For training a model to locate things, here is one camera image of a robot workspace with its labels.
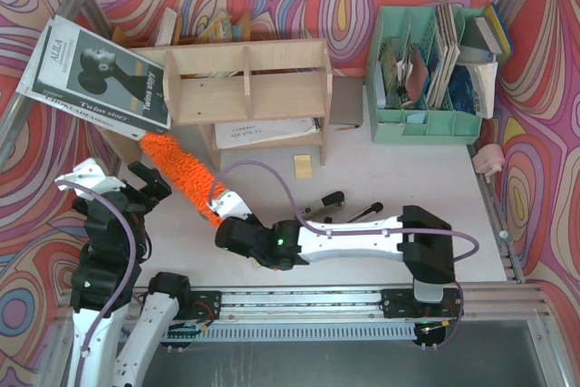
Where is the pencil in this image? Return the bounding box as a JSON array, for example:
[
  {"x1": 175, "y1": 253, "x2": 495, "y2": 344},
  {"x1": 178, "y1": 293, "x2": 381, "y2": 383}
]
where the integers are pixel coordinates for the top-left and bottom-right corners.
[{"x1": 335, "y1": 125, "x2": 361, "y2": 131}]

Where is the wooden bookshelf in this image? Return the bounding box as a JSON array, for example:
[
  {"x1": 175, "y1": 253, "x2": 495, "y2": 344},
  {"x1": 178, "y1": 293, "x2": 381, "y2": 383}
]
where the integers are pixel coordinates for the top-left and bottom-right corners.
[{"x1": 162, "y1": 39, "x2": 334, "y2": 173}]

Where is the white paper booklet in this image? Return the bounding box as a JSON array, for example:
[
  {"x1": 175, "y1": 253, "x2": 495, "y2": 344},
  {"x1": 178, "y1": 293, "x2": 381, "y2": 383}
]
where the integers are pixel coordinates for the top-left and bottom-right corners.
[{"x1": 215, "y1": 118, "x2": 321, "y2": 149}]

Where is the aluminium front rail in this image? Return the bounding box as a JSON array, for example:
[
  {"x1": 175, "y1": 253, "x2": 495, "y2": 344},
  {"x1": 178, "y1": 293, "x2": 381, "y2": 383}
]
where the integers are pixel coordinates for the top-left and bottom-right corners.
[{"x1": 199, "y1": 281, "x2": 552, "y2": 325}]

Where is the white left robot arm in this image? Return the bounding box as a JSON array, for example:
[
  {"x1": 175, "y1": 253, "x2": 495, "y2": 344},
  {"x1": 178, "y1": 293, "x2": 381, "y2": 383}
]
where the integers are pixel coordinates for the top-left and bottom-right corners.
[{"x1": 55, "y1": 158, "x2": 191, "y2": 386}]

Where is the orange microfiber duster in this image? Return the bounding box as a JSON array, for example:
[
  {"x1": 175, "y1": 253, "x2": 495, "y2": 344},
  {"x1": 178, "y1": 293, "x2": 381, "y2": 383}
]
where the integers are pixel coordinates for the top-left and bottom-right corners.
[{"x1": 139, "y1": 132, "x2": 222, "y2": 227}]

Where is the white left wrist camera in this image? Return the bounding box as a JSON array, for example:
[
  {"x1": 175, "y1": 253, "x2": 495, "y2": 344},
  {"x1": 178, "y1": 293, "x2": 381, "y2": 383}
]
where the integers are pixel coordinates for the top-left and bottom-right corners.
[{"x1": 54, "y1": 158, "x2": 126, "y2": 195}]

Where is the green desk organizer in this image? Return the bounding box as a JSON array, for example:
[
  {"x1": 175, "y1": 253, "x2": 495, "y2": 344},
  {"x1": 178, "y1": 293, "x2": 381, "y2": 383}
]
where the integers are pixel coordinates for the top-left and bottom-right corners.
[{"x1": 365, "y1": 4, "x2": 482, "y2": 145}]

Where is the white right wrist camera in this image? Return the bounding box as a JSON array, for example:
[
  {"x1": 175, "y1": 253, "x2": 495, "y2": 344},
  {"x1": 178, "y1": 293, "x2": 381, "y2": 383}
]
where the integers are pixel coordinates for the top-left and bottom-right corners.
[{"x1": 208, "y1": 190, "x2": 252, "y2": 220}]

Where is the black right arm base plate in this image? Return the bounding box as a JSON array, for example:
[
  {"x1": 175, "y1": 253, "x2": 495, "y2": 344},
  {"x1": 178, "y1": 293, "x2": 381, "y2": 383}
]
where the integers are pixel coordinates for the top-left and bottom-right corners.
[{"x1": 378, "y1": 283, "x2": 465, "y2": 353}]

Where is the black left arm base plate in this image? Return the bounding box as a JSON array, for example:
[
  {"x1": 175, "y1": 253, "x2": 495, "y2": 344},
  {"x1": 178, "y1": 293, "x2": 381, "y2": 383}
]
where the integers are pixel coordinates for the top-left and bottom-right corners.
[{"x1": 159, "y1": 291, "x2": 222, "y2": 354}]

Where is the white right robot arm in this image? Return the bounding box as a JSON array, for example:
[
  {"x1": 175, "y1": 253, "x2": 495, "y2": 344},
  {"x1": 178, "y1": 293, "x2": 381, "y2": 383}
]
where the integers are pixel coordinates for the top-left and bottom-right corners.
[{"x1": 215, "y1": 206, "x2": 455, "y2": 304}]

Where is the grey and black stapler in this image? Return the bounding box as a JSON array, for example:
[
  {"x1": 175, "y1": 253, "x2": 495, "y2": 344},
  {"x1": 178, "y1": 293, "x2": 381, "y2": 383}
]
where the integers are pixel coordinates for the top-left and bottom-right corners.
[{"x1": 299, "y1": 190, "x2": 345, "y2": 219}]

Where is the red brown booklet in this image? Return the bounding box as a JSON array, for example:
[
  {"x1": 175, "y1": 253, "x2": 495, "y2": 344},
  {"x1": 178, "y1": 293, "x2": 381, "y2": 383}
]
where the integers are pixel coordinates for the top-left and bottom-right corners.
[{"x1": 405, "y1": 45, "x2": 429, "y2": 102}]

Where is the pink plastic piggy toy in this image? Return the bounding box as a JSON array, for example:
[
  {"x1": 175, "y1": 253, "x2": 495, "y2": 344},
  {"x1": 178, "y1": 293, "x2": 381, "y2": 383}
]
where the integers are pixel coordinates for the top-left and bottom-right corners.
[{"x1": 472, "y1": 143, "x2": 505, "y2": 182}]

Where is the large black-cover book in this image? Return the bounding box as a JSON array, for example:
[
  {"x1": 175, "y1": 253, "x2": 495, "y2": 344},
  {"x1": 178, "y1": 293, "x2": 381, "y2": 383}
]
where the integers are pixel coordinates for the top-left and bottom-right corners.
[{"x1": 17, "y1": 15, "x2": 171, "y2": 140}]

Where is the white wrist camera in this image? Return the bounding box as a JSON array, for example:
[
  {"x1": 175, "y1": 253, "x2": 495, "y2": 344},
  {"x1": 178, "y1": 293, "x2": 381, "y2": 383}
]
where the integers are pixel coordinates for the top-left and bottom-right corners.
[
  {"x1": 54, "y1": 158, "x2": 126, "y2": 195},
  {"x1": 208, "y1": 190, "x2": 252, "y2": 220}
]

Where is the yellow sticky note pad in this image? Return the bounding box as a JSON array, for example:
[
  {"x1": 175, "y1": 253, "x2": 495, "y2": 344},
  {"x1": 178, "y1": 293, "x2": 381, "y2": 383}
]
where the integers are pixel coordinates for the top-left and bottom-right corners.
[{"x1": 294, "y1": 154, "x2": 313, "y2": 179}]

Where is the black stapler remover tool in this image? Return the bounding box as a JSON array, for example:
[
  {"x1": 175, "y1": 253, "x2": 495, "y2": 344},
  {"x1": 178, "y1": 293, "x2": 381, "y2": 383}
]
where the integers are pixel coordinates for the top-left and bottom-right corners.
[{"x1": 348, "y1": 202, "x2": 383, "y2": 223}]

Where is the wooden book stand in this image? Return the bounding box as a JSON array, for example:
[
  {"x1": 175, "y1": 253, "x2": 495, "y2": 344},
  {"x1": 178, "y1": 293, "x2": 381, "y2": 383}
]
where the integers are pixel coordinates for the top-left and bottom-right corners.
[{"x1": 97, "y1": 8, "x2": 253, "y2": 166}]

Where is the blue and yellow book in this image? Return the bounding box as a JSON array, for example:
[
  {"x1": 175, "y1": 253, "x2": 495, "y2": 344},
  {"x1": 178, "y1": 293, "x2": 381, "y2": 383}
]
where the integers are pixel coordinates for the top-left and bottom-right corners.
[{"x1": 460, "y1": 3, "x2": 513, "y2": 58}]

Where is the grey notebook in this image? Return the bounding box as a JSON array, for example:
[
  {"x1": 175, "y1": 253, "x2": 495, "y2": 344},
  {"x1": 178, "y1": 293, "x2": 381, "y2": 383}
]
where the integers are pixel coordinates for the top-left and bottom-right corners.
[{"x1": 330, "y1": 76, "x2": 363, "y2": 125}]

